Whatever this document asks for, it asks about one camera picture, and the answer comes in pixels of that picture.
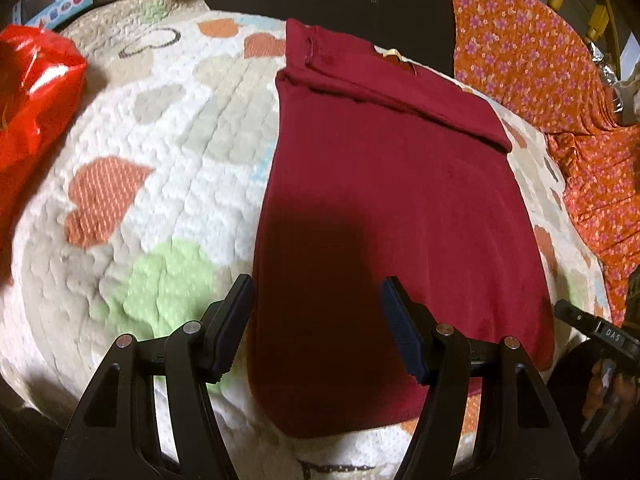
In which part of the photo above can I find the dark red small shirt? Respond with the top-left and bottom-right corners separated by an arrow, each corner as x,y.
247,20 -> 554,439

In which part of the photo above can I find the right hand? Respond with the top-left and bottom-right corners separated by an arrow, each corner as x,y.
579,358 -> 640,441

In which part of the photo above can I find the quilted heart pattern blanket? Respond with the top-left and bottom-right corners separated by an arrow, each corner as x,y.
1,0 -> 612,479

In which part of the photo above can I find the orange floral fabric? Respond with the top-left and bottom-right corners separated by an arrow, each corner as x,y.
452,0 -> 639,324

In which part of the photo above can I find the black cushion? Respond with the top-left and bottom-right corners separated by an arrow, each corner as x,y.
205,0 -> 456,77

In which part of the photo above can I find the red plastic bag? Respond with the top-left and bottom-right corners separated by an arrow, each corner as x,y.
1,25 -> 87,247

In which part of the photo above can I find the blue shapes toy box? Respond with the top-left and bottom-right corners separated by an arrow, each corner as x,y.
10,0 -> 93,29

